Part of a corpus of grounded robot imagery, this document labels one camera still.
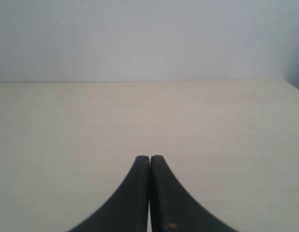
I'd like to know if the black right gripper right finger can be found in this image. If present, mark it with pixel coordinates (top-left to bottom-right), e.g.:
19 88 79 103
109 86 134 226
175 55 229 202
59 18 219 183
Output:
149 155 235 232

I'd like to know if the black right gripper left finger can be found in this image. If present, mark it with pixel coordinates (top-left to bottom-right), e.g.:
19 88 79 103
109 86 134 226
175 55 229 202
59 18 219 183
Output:
70 156 150 232

